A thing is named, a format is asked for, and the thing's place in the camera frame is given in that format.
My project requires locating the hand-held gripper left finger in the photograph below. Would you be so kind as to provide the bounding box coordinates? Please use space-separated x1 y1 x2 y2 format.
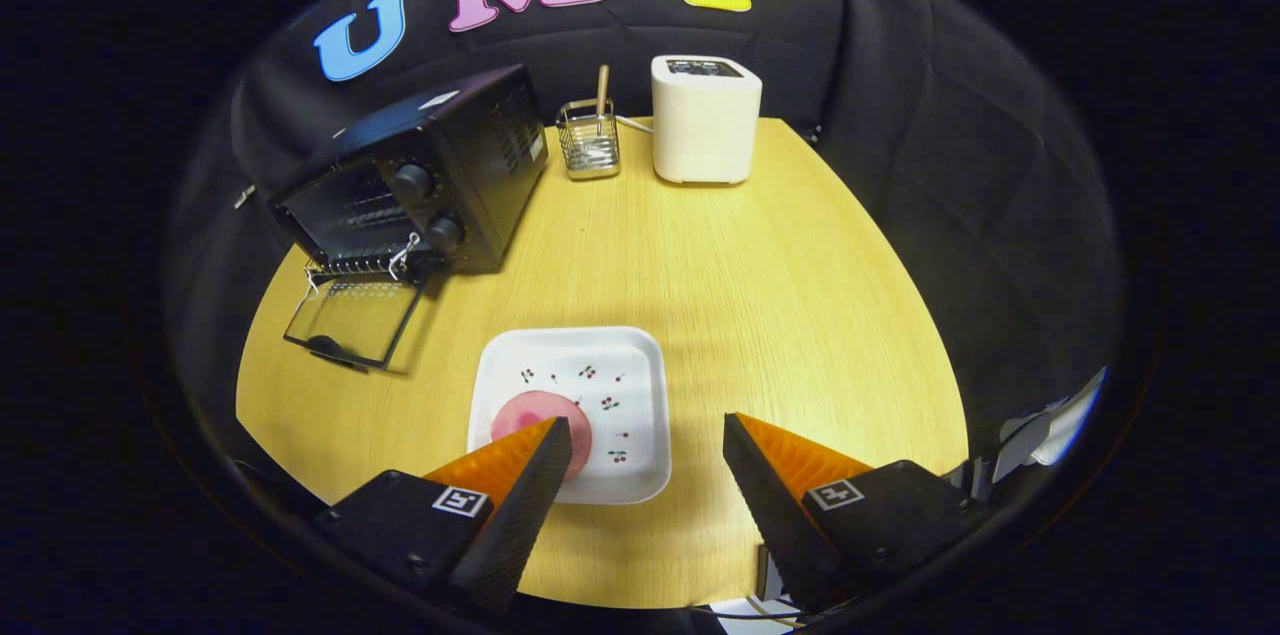
310 415 574 616

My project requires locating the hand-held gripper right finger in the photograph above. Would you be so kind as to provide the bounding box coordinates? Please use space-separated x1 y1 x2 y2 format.
722 412 996 614

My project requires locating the pink round food slice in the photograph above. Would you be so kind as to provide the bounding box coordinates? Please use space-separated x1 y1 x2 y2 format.
490 391 593 482

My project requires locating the white square cherry-print plate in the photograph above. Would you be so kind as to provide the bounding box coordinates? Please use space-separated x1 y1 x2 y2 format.
467 326 673 506

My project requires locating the black toaster oven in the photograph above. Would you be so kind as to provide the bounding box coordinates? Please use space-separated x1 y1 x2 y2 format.
270 63 549 371

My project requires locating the white bread toaster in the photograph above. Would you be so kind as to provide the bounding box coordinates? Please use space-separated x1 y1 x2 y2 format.
651 55 763 186

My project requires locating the black backdrop cloth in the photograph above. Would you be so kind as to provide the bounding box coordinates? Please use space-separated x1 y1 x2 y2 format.
165 0 1126 476

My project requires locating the wire mesh utensil holder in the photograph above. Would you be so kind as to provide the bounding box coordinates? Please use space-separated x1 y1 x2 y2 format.
556 99 622 181

